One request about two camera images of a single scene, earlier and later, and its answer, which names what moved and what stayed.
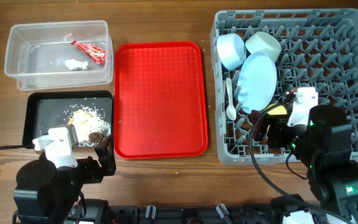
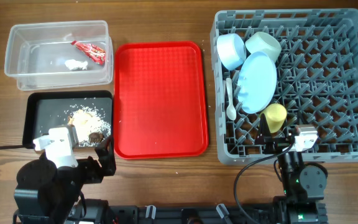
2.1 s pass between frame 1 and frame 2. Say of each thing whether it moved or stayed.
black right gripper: moved
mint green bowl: stayed
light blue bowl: stayed
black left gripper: stayed
